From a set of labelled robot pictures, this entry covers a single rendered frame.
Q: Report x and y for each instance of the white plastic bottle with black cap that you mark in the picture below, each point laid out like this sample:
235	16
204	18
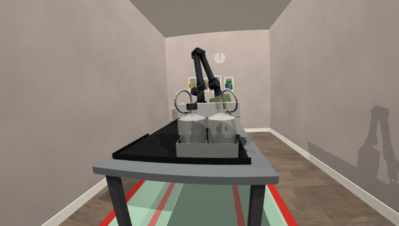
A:
193	127

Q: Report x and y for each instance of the black perforated breadboard table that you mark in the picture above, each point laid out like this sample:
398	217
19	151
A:
163	143

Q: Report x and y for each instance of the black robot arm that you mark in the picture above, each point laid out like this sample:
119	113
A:
213	84

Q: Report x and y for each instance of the white plastic bottle with beige cap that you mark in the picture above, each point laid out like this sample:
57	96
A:
221	126

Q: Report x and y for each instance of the grey two-compartment bottle holder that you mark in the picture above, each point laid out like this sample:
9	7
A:
207	150

